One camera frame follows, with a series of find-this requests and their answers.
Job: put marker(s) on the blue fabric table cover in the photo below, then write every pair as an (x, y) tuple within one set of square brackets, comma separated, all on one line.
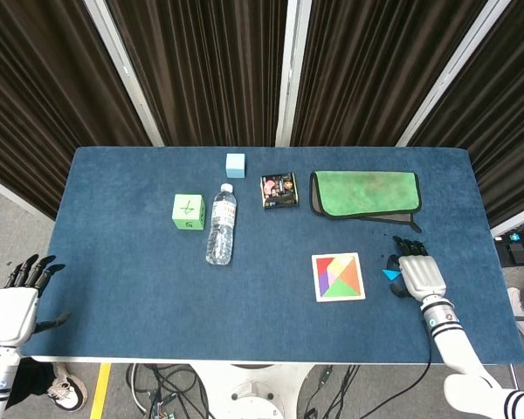
[(244, 314)]

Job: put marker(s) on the light blue cube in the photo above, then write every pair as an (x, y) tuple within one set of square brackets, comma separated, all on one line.
[(235, 166)]

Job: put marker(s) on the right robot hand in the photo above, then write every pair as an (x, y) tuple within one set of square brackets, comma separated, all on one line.
[(421, 272)]

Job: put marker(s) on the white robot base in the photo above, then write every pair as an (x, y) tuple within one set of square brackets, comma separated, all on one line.
[(253, 393)]

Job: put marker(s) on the red triangle tangram piece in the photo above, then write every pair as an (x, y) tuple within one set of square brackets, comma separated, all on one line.
[(323, 263)]

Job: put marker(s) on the black trouser leg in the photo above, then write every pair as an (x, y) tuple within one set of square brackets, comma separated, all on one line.
[(30, 382)]

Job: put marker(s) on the black printed tin can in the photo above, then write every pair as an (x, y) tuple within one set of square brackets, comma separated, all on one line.
[(279, 191)]

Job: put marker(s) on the green microfiber cloth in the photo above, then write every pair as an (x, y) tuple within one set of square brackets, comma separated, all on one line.
[(367, 192)]

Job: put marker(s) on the wooden tangram puzzle tray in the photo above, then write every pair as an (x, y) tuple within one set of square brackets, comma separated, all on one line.
[(338, 299)]

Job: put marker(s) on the black equipment box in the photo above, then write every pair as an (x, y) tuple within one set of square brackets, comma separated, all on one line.
[(517, 251)]

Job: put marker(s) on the blue triangle tangram piece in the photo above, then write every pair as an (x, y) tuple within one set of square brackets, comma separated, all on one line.
[(392, 274)]

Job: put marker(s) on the clear plastic water bottle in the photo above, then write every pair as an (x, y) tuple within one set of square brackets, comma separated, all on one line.
[(222, 231)]

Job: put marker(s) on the dark brown curtain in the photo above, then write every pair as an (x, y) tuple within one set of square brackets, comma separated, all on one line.
[(506, 131), (375, 70), (39, 100), (209, 70)]

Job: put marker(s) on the yellow square tangram piece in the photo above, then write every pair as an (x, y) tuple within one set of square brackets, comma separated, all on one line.
[(340, 265)]

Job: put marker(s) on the white partition post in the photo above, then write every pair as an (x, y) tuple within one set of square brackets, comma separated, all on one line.
[(126, 74), (292, 74), (450, 78)]

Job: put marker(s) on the white sneaker black stripe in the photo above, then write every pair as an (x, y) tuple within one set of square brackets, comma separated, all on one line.
[(67, 388)]

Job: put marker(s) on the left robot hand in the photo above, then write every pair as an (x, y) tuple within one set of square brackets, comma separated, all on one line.
[(11, 314)]

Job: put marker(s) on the green numbered cube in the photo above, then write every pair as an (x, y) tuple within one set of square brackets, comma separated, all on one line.
[(187, 211)]

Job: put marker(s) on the white partition rail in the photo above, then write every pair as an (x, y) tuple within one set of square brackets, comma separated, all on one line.
[(517, 224)]

